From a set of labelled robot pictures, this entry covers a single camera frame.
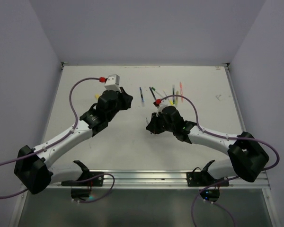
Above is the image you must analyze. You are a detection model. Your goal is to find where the aluminium rail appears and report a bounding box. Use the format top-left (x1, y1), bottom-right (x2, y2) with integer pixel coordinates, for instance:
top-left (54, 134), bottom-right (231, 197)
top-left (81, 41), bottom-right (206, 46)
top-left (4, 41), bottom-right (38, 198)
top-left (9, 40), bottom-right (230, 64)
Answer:
top-left (47, 169), bottom-right (270, 190)

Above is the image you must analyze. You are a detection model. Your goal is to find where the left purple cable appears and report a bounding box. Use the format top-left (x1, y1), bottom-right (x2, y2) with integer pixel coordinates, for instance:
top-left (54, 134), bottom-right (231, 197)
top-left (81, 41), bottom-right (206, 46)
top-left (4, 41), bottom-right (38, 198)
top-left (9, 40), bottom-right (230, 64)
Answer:
top-left (0, 76), bottom-right (106, 200)

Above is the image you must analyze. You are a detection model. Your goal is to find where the blue pen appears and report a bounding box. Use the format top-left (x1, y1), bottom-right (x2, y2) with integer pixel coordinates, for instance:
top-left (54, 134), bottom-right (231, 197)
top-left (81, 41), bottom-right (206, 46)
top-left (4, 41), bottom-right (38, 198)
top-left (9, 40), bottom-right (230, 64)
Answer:
top-left (139, 87), bottom-right (145, 107)

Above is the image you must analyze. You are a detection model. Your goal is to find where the orange highlighter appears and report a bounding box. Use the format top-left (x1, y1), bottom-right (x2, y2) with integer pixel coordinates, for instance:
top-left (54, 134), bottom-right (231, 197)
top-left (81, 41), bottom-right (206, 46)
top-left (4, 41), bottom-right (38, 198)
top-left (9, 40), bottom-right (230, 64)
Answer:
top-left (179, 82), bottom-right (184, 103)

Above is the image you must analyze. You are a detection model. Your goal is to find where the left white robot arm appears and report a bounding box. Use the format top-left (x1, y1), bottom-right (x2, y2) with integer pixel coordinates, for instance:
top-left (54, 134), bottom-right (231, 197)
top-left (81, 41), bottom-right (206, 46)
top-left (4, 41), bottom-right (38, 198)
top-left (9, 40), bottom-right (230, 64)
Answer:
top-left (14, 87), bottom-right (133, 194)

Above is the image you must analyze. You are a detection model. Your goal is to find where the dark green clear highlighter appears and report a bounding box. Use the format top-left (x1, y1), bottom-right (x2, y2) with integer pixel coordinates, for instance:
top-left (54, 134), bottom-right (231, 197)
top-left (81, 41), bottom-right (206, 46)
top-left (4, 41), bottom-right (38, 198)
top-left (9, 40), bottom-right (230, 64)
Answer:
top-left (172, 84), bottom-right (176, 105)

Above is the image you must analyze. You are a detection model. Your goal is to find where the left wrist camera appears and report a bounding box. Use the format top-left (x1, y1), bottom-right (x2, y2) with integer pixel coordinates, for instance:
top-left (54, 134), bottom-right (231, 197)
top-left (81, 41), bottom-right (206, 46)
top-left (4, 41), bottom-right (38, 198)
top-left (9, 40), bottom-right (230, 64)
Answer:
top-left (104, 74), bottom-right (121, 92)

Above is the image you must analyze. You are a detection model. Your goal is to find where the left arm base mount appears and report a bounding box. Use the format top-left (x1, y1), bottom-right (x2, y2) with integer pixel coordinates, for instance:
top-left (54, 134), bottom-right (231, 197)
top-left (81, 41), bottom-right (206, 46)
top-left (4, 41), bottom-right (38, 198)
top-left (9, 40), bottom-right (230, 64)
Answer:
top-left (61, 160), bottom-right (105, 203)

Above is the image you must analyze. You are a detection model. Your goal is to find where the green capped white marker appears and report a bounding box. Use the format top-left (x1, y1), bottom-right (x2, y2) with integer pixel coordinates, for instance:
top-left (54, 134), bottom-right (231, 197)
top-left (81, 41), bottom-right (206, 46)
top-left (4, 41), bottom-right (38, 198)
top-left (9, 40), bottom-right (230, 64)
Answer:
top-left (151, 87), bottom-right (164, 98)

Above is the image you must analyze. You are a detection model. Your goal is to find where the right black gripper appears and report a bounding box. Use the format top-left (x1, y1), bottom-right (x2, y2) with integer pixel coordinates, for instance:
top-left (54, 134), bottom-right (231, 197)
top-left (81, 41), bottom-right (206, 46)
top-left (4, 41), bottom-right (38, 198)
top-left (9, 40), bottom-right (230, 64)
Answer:
top-left (146, 111), bottom-right (175, 134)

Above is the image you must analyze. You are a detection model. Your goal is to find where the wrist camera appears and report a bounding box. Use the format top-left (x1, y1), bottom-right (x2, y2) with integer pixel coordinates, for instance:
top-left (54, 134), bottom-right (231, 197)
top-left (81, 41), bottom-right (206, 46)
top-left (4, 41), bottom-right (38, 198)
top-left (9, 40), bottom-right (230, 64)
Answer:
top-left (155, 99), bottom-right (169, 113)
top-left (104, 74), bottom-right (121, 92)

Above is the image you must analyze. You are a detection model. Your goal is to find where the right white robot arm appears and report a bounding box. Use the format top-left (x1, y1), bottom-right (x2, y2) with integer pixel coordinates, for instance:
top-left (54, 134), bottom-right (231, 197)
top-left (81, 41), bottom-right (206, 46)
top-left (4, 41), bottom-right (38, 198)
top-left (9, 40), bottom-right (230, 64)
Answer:
top-left (146, 106), bottom-right (269, 186)

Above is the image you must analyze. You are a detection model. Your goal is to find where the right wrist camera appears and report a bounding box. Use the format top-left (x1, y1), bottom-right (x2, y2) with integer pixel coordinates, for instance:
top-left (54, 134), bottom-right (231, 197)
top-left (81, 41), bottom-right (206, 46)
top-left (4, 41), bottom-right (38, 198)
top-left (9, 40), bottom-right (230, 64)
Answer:
top-left (155, 99), bottom-right (169, 113)

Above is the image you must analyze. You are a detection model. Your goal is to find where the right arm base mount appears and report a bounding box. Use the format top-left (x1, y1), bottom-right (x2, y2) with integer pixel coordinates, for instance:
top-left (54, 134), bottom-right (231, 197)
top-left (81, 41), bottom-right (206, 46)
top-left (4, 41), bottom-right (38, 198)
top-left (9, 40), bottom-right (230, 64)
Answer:
top-left (186, 160), bottom-right (229, 202)

